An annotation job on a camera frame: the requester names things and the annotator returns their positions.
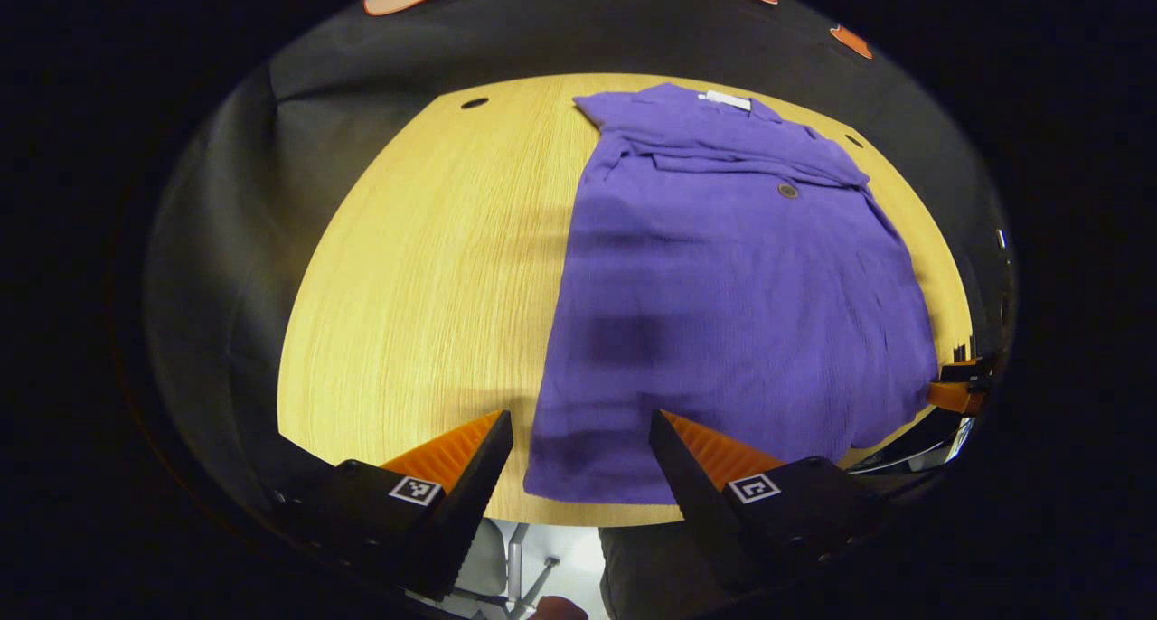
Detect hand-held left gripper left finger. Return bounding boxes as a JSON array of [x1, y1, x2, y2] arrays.
[[271, 409, 514, 603]]

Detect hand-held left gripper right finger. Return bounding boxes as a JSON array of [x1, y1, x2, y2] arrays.
[[649, 409, 891, 596]]

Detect grey swivel chair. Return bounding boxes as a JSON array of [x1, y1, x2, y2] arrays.
[[407, 516, 566, 620]]

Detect person's dark trousers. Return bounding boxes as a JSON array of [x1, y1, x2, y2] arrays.
[[597, 522, 724, 620]]

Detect black backdrop cloth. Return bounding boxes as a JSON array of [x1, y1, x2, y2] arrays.
[[143, 0, 1018, 512]]

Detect purple shirt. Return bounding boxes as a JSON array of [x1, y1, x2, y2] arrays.
[[522, 82, 941, 506]]

